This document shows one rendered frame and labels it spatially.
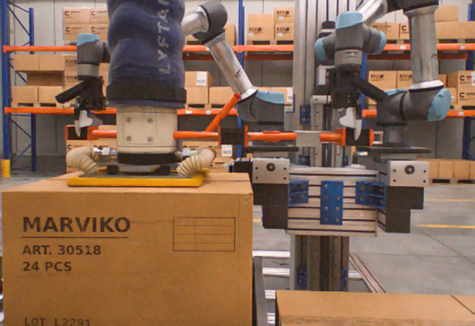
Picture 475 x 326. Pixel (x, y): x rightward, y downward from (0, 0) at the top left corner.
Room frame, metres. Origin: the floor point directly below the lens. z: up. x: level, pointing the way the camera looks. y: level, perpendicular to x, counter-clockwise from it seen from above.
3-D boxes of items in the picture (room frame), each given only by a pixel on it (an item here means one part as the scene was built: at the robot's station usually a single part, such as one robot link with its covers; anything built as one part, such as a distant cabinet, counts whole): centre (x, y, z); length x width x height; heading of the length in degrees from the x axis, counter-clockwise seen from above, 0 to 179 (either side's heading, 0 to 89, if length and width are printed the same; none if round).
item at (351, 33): (1.06, -0.32, 1.38); 0.09 x 0.08 x 0.11; 130
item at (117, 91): (1.06, 0.27, 1.20); 0.23 x 0.23 x 0.04
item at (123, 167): (1.05, 0.27, 1.02); 0.34 x 0.25 x 0.06; 90
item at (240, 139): (1.05, 0.02, 1.08); 0.10 x 0.08 x 0.06; 0
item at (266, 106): (1.53, -0.13, 1.20); 0.13 x 0.12 x 0.14; 28
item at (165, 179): (0.96, 0.27, 0.98); 0.34 x 0.10 x 0.05; 90
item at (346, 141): (1.05, -0.33, 1.08); 0.08 x 0.07 x 0.05; 90
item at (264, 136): (1.17, 0.07, 1.08); 0.93 x 0.30 x 0.04; 90
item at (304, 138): (1.05, -0.20, 1.07); 0.07 x 0.07 x 0.04; 0
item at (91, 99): (1.31, 0.54, 1.22); 0.09 x 0.08 x 0.12; 90
